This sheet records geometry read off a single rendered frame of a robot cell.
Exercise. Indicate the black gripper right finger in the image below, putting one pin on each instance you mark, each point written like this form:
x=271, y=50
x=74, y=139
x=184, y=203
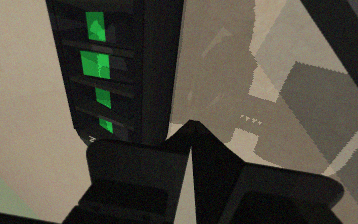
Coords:
x=221, y=178

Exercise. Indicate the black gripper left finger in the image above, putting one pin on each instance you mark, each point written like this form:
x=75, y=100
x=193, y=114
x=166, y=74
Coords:
x=162, y=166

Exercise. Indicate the dark grey controller unit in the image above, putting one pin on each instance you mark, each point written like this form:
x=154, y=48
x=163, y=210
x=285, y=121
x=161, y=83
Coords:
x=118, y=61

